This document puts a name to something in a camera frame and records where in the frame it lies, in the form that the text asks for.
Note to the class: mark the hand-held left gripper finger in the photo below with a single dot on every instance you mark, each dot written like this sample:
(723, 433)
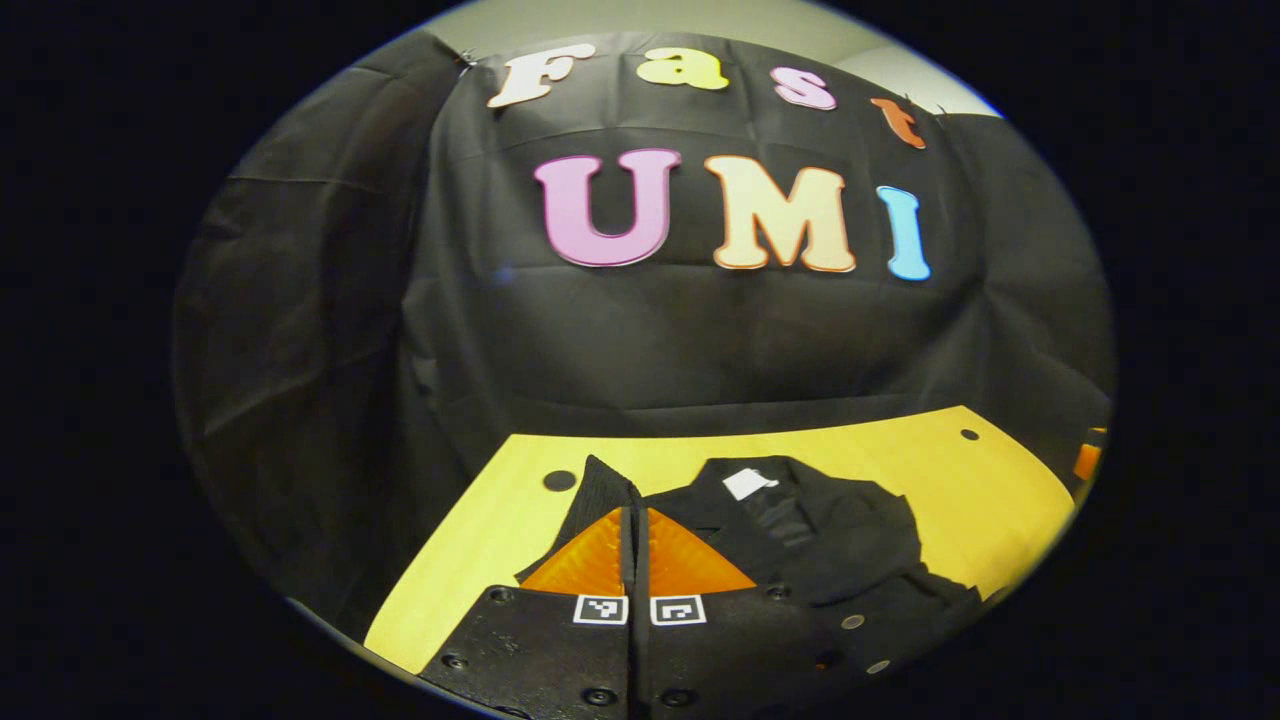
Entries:
(642, 560)
(627, 560)

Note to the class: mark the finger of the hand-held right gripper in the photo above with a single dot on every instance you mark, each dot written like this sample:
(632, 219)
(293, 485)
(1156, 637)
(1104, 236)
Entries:
(1088, 458)

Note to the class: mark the black buttoned shirt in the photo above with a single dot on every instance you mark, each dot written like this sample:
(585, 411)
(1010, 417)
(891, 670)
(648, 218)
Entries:
(850, 540)

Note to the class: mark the black backdrop cloth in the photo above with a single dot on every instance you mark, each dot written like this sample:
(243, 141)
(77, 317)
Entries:
(650, 340)

